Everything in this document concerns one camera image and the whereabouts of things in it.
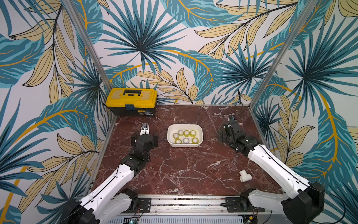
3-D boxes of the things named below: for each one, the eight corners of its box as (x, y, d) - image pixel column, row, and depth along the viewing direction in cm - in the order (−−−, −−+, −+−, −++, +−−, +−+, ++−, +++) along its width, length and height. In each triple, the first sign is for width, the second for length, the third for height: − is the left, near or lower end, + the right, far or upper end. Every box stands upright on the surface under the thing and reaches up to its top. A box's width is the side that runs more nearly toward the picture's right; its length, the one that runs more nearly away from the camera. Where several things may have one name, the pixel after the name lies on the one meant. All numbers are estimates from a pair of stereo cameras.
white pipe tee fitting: (240, 182, 84) (242, 180, 81) (237, 171, 88) (239, 170, 85) (250, 182, 84) (253, 180, 81) (247, 172, 88) (249, 170, 85)
